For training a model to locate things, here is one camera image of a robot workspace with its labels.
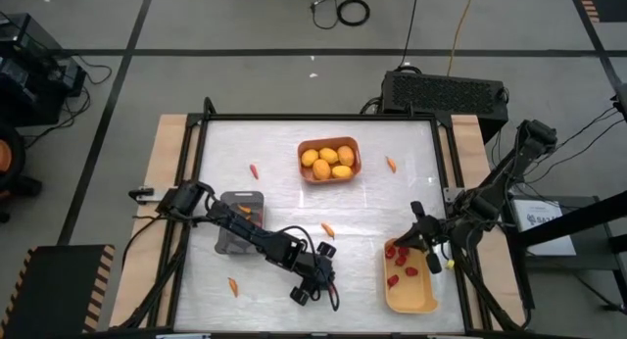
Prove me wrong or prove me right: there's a black side cart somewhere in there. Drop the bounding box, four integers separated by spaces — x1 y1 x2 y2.
504 189 627 315

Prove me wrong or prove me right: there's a black equipment rack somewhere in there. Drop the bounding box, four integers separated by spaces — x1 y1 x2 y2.
0 13 88 128

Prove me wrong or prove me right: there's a hazard-striped black floor mat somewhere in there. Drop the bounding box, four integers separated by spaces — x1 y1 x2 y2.
0 244 117 339
571 0 627 24

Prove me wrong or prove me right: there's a yellow power cable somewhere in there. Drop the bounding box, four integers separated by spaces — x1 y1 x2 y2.
446 0 477 78

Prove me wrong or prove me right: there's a black round machine orange centre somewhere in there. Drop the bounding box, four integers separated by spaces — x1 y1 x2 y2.
0 122 44 223

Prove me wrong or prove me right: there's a black table frame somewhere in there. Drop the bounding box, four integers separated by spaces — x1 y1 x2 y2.
117 96 535 339

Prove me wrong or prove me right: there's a yellow plastic basket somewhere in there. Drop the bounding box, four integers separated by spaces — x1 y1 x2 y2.
382 237 440 315

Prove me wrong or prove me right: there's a coiled black cable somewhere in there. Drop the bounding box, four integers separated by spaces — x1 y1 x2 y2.
336 0 371 28

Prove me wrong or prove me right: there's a plywood base board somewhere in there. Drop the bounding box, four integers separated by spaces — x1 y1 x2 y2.
108 113 528 330

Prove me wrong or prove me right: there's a white labelled box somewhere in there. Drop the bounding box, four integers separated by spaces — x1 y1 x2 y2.
511 197 578 258

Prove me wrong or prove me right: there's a grey plastic basket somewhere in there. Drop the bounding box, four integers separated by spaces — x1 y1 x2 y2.
214 190 266 257

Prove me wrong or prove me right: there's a black perforated computer case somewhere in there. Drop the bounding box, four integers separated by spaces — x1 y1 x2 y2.
380 70 510 145

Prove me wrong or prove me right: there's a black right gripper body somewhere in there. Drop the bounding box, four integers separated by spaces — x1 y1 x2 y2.
415 216 455 255

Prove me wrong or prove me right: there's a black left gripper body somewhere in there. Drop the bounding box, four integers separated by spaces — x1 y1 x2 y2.
288 240 339 294

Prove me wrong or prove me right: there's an orange lemon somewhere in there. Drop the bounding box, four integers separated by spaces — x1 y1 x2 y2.
312 158 332 181
336 144 356 168

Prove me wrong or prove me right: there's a thin black floor cable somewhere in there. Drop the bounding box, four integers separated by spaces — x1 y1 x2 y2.
397 0 422 73

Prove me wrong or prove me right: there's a salmon-orange plastic basket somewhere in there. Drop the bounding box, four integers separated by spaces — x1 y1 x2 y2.
297 135 363 186

